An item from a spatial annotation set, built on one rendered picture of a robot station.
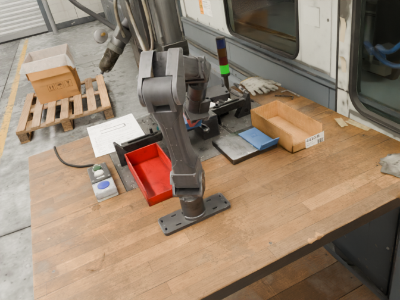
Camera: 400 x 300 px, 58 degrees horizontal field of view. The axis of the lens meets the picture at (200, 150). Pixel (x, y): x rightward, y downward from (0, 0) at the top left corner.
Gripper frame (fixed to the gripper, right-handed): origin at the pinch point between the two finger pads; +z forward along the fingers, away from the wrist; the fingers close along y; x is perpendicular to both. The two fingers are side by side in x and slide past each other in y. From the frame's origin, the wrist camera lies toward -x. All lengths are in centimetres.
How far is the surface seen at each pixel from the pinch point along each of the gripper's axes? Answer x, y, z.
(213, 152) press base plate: -5.6, -8.4, 8.0
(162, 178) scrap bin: 14.9, -12.3, 7.5
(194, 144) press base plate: -2.4, -0.4, 12.7
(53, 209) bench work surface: 49, -8, 14
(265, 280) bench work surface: -23, -47, 63
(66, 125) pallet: 41, 192, 217
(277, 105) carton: -36.5, 1.2, 4.1
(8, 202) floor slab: 99, 99, 180
